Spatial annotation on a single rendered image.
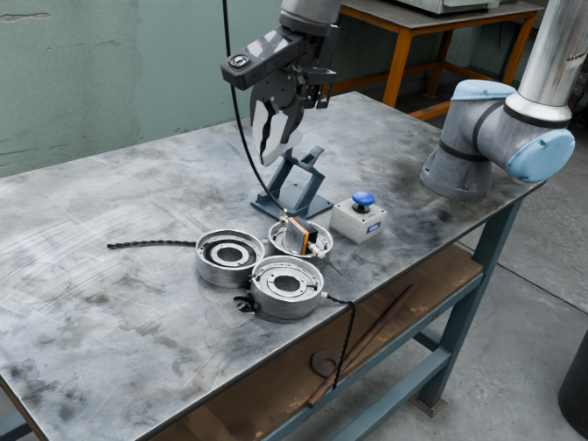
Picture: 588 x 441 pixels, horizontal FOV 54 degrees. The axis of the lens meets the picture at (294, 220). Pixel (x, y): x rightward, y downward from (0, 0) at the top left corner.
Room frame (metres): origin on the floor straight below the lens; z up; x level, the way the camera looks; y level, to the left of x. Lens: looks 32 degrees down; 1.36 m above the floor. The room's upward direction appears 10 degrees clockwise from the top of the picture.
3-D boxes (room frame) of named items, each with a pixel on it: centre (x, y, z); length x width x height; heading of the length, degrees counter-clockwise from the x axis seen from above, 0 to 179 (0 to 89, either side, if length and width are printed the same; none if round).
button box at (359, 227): (0.90, -0.12, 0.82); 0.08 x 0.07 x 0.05; 141
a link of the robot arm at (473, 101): (1.15, -0.34, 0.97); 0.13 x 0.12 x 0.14; 30
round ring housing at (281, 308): (0.67, -0.01, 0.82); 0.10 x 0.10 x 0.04
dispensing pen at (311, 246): (0.75, -0.03, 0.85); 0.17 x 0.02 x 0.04; 39
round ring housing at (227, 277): (0.71, 0.09, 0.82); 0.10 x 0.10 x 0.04
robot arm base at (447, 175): (1.15, -0.33, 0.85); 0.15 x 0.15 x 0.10
